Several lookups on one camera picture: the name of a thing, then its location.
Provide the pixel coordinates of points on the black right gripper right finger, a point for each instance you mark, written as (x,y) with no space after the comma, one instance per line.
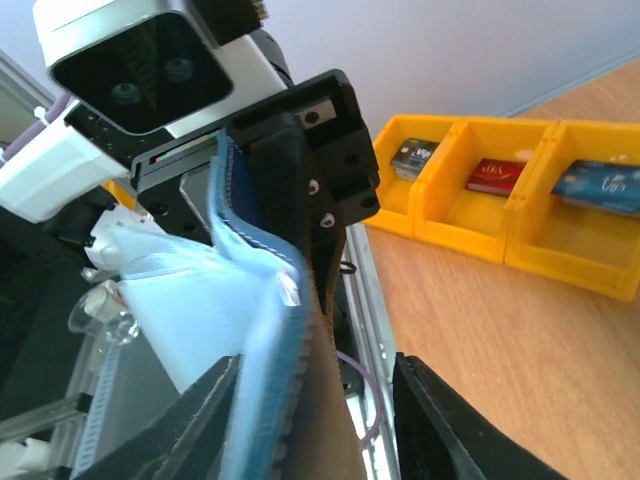
(439,435)

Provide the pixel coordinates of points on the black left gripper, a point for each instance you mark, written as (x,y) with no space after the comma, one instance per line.
(309,160)

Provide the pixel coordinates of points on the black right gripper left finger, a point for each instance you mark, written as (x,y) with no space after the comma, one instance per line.
(186,442)

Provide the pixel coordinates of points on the blue zip card holder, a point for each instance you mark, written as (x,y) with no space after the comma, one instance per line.
(247,295)

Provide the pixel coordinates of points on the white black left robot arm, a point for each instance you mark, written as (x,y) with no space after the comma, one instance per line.
(40,266)

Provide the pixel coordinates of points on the yellow bin with dark cards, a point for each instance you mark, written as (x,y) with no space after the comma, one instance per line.
(397,196)

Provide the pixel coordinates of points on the dark card stack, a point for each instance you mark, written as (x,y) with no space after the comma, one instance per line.
(412,156)

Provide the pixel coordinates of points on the yellow bin with red cards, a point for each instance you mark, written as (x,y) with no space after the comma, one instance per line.
(448,214)

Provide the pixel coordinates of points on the red card stack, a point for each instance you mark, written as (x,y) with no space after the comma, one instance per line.
(495,177)

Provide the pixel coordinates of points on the yellow bin with blue cards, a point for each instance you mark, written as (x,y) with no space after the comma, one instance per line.
(582,246)

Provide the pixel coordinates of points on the blue card stack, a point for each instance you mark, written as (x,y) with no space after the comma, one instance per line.
(606,186)

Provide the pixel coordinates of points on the grey slotted cable duct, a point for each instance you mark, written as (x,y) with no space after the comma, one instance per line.
(86,454)

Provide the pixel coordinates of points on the aluminium rail base frame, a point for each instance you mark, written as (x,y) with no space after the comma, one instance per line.
(373,347)

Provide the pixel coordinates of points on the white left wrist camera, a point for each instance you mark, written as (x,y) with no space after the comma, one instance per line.
(140,67)

